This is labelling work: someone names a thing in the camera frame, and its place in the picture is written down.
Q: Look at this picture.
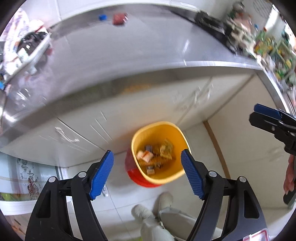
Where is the black gas stove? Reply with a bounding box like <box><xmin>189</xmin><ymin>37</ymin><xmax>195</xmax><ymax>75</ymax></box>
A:
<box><xmin>171</xmin><ymin>9</ymin><xmax>237</xmax><ymax>54</ymax></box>

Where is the right white shoe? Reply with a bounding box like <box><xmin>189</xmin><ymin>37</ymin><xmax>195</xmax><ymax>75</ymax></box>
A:
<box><xmin>158</xmin><ymin>192</ymin><xmax>173</xmax><ymax>217</ymax></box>

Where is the floral patterned cloth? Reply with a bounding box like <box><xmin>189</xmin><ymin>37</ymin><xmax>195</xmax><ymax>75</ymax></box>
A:
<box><xmin>1</xmin><ymin>8</ymin><xmax>48</xmax><ymax>69</ymax></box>

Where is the white wooden spice rack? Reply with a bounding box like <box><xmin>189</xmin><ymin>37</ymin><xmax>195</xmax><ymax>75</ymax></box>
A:
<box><xmin>226</xmin><ymin>19</ymin><xmax>255</xmax><ymax>58</ymax></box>

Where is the glass teapot black lid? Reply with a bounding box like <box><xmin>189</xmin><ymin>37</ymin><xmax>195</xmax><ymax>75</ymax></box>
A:
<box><xmin>16</xmin><ymin>32</ymin><xmax>48</xmax><ymax>56</ymax></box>

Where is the blue bottle cap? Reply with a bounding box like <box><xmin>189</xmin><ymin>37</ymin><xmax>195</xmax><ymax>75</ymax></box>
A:
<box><xmin>98</xmin><ymin>14</ymin><xmax>108</xmax><ymax>21</ymax></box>

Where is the white shoe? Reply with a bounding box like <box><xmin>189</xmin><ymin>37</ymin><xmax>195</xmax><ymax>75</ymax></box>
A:
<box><xmin>158</xmin><ymin>192</ymin><xmax>173</xmax><ymax>217</ymax></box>
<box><xmin>132</xmin><ymin>204</ymin><xmax>155</xmax><ymax>221</ymax></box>

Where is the drawer handle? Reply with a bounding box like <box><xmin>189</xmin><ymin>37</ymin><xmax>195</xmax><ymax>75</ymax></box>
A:
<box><xmin>55</xmin><ymin>126</ymin><xmax>80</xmax><ymax>143</ymax></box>

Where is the red foil wrapper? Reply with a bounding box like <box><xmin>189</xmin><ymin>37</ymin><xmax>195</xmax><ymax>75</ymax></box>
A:
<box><xmin>112</xmin><ymin>13</ymin><xmax>128</xmax><ymax>26</ymax></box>

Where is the green gold wrapper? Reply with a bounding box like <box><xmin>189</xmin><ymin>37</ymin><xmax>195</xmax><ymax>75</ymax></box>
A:
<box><xmin>159</xmin><ymin>139</ymin><xmax>174</xmax><ymax>160</ymax></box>

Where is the yellow trash bin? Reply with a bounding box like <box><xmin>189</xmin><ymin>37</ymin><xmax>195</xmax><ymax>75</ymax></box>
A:
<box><xmin>131</xmin><ymin>121</ymin><xmax>190</xmax><ymax>185</ymax></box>

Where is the white dish tray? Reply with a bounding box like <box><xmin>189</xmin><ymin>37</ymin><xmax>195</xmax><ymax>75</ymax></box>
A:
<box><xmin>4</xmin><ymin>33</ymin><xmax>51</xmax><ymax>84</ymax></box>

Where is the small orange white box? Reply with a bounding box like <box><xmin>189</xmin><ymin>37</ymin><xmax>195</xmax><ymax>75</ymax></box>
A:
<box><xmin>137</xmin><ymin>151</ymin><xmax>154</xmax><ymax>163</ymax></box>

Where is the person's right hand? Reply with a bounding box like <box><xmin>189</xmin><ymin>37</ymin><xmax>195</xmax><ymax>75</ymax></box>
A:
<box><xmin>283</xmin><ymin>155</ymin><xmax>295</xmax><ymax>194</ymax></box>

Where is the brown blue-label bottle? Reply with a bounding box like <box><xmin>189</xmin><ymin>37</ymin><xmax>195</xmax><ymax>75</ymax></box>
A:
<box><xmin>0</xmin><ymin>80</ymin><xmax>6</xmax><ymax>90</ymax></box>

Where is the red bin underneath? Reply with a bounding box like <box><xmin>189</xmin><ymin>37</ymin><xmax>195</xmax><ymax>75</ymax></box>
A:
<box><xmin>125</xmin><ymin>149</ymin><xmax>160</xmax><ymax>188</ymax></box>

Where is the left white shoe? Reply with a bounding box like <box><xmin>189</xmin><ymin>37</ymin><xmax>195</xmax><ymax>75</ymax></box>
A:
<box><xmin>132</xmin><ymin>204</ymin><xmax>155</xmax><ymax>221</ymax></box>

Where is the gold foil snack bag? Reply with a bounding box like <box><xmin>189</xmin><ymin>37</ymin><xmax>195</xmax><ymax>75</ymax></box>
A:
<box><xmin>137</xmin><ymin>145</ymin><xmax>173</xmax><ymax>169</ymax></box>

